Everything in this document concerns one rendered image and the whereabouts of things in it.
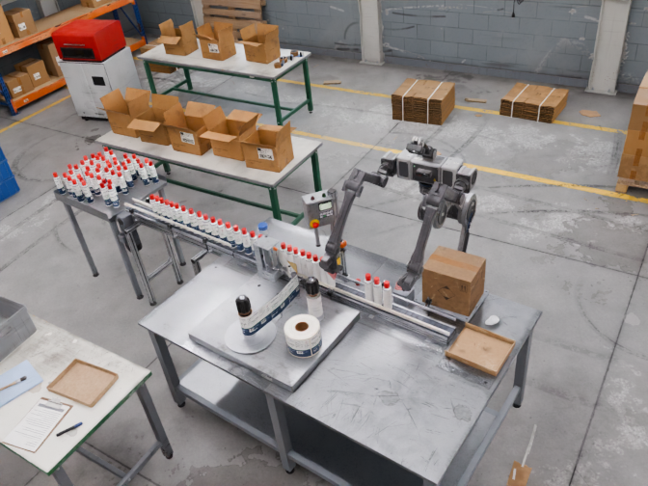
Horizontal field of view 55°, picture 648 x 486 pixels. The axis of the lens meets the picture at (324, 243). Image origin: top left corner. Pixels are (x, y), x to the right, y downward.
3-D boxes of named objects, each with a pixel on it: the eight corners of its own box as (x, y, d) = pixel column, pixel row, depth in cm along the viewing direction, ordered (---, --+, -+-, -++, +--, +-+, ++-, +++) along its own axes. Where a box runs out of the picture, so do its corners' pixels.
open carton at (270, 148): (237, 173, 543) (229, 134, 521) (266, 146, 578) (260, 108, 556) (276, 179, 528) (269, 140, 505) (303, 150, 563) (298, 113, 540)
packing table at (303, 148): (117, 204, 671) (94, 140, 624) (168, 170, 723) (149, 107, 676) (284, 257, 568) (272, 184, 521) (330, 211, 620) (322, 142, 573)
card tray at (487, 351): (445, 355, 347) (445, 350, 344) (465, 326, 363) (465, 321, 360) (496, 376, 331) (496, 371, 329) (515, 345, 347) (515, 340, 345)
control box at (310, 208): (305, 222, 384) (301, 196, 373) (331, 214, 388) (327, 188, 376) (310, 230, 376) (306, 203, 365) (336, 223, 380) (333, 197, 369)
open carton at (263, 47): (237, 64, 756) (231, 33, 734) (259, 51, 783) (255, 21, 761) (263, 68, 735) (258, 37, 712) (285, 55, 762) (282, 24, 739)
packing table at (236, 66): (152, 112, 860) (136, 56, 813) (190, 89, 912) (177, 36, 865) (283, 138, 757) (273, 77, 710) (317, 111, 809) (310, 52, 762)
